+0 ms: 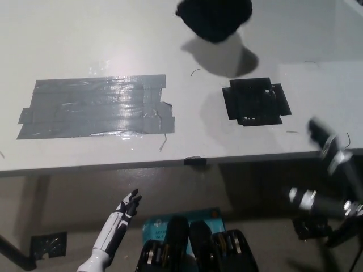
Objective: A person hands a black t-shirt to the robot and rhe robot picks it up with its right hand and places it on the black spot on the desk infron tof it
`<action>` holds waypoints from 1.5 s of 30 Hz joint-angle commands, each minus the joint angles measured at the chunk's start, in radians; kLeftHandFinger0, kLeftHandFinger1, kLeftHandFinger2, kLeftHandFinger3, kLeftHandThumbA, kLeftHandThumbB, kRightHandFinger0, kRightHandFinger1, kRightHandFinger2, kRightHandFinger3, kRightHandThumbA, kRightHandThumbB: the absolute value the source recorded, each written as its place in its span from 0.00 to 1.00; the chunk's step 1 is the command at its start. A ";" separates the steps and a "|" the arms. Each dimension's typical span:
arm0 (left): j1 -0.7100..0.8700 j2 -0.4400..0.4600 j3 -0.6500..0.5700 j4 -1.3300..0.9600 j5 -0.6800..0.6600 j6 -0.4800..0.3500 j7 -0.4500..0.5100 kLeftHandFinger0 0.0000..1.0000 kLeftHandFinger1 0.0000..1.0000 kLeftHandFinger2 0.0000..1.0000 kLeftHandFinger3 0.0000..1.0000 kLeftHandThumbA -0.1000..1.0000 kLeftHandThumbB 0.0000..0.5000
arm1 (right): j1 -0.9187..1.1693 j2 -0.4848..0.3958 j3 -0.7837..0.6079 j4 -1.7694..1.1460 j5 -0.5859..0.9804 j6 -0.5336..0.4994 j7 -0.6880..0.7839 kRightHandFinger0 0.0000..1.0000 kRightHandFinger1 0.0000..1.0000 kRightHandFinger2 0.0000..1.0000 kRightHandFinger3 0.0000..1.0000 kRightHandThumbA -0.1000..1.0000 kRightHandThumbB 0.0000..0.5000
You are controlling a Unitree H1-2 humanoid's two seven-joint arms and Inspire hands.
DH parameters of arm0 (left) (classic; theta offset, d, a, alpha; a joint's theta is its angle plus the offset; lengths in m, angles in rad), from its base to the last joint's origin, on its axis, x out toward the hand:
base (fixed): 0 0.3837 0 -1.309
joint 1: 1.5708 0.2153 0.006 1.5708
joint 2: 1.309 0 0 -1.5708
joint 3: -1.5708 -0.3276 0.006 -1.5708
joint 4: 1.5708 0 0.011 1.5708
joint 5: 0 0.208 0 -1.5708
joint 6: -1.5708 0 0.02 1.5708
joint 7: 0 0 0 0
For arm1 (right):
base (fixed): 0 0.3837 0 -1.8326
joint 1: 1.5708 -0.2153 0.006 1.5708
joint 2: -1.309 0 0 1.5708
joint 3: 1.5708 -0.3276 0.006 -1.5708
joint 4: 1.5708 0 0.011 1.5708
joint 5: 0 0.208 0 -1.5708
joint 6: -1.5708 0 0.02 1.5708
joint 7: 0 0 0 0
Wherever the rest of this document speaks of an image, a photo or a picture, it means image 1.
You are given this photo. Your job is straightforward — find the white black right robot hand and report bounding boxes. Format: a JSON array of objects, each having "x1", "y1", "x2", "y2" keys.
[{"x1": 287, "y1": 117, "x2": 363, "y2": 248}]

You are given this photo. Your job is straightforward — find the small black tape strip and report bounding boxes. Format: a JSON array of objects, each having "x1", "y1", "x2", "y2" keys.
[{"x1": 183, "y1": 155, "x2": 208, "y2": 167}]

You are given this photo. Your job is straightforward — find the black table leg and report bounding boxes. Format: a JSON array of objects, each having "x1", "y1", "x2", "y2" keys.
[{"x1": 0, "y1": 233, "x2": 38, "y2": 269}]

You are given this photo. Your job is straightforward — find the black tape square patch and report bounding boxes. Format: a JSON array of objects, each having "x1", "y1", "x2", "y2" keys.
[{"x1": 221, "y1": 76, "x2": 293, "y2": 128}]

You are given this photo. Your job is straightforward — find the black tape patch on floor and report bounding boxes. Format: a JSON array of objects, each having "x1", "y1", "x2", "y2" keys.
[{"x1": 29, "y1": 231, "x2": 68, "y2": 261}]

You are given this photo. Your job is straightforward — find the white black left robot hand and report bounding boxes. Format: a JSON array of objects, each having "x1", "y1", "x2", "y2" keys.
[{"x1": 114, "y1": 188, "x2": 143, "y2": 228}]

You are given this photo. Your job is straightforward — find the grey duct tape patch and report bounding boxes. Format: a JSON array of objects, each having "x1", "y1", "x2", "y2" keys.
[{"x1": 15, "y1": 74, "x2": 176, "y2": 141}]

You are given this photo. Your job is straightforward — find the black t-shirt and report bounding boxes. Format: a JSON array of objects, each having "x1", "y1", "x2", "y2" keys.
[{"x1": 175, "y1": 0, "x2": 254, "y2": 44}]

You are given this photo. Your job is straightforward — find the teal box with white print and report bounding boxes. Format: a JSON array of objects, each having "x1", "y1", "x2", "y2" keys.
[{"x1": 141, "y1": 207, "x2": 227, "y2": 248}]

